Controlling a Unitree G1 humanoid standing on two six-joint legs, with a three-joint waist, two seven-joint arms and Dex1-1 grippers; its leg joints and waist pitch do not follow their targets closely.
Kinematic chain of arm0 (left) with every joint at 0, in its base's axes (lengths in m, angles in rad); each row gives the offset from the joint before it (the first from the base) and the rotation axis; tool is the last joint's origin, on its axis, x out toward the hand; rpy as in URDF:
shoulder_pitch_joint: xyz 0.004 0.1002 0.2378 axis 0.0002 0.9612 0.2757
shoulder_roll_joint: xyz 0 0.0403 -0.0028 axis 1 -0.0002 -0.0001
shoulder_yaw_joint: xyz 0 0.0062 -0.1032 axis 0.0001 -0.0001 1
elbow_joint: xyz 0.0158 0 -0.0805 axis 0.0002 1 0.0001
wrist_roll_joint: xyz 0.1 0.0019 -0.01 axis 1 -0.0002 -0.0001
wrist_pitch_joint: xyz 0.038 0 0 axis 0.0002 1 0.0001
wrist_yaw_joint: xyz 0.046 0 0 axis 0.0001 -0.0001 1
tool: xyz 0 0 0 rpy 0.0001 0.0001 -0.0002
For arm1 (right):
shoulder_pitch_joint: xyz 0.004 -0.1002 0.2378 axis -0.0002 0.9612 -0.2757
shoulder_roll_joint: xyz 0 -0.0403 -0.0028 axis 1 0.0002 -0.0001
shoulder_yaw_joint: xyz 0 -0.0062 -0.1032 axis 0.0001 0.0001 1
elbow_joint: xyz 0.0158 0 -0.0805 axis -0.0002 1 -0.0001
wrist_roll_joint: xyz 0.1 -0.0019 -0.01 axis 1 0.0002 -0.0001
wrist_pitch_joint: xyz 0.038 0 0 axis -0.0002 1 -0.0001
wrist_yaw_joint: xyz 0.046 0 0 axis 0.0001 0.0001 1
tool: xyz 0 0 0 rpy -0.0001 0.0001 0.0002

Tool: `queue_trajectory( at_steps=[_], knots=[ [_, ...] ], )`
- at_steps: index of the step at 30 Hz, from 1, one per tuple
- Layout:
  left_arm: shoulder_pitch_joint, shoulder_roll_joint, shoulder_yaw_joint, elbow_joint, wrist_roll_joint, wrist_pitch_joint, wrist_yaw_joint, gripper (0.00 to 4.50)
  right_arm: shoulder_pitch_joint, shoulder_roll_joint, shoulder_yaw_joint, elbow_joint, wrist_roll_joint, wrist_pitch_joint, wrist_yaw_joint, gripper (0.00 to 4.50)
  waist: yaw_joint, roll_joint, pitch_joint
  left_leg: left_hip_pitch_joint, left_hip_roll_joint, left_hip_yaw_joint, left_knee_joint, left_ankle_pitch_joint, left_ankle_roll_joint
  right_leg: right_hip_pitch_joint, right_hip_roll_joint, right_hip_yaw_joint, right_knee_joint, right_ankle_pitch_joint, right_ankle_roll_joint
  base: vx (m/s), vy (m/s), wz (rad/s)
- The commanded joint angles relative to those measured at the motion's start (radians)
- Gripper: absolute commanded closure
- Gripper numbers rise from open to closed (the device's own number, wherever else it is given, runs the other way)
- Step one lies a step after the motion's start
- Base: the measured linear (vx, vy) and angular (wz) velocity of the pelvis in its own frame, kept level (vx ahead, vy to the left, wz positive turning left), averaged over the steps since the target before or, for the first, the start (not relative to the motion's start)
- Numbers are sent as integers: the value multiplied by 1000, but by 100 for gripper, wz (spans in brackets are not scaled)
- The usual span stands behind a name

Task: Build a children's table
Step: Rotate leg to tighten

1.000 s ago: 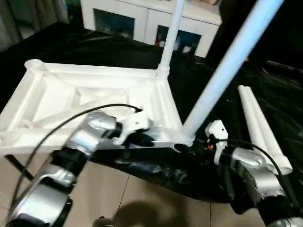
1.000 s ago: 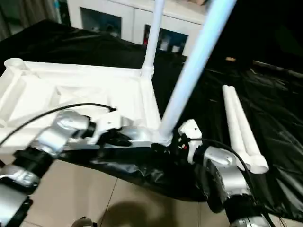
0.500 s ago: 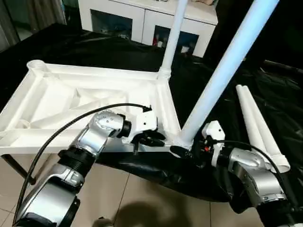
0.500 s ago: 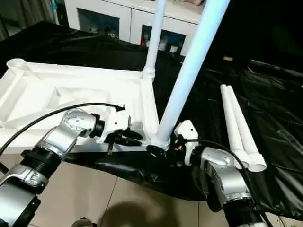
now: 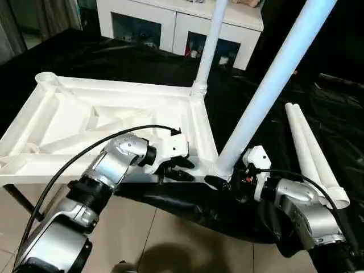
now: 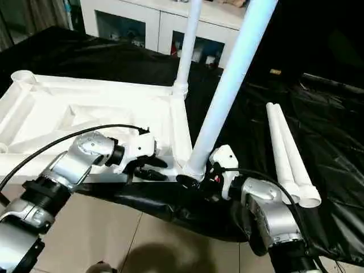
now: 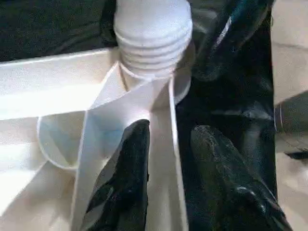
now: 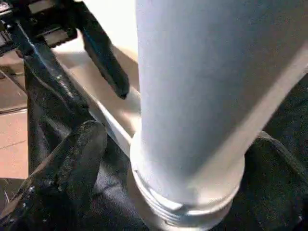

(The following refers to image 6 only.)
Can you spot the white plastic table top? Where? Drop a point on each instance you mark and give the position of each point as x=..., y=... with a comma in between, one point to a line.
x=85, y=94

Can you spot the white plastic table leg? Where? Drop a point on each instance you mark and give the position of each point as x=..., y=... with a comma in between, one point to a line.
x=189, y=42
x=280, y=148
x=295, y=159
x=236, y=71

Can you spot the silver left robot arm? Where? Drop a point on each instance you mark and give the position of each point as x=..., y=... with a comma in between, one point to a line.
x=76, y=159

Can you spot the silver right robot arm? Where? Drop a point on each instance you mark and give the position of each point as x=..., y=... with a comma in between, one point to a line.
x=273, y=207

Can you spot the dark robot foot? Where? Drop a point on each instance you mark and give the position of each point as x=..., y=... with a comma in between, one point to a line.
x=102, y=268

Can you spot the black mat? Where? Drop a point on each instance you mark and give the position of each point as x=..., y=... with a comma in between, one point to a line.
x=327, y=142

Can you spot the small yellow label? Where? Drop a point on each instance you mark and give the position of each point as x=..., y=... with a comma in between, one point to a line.
x=275, y=72

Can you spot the black stand strut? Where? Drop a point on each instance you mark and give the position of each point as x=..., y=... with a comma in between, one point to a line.
x=3, y=199

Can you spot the white cabinet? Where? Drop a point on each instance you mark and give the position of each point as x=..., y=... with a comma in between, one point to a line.
x=159, y=17

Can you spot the grey curtain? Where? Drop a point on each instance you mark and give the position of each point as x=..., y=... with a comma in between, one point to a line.
x=37, y=20

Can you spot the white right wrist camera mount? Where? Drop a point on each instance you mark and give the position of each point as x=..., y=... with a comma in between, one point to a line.
x=226, y=157

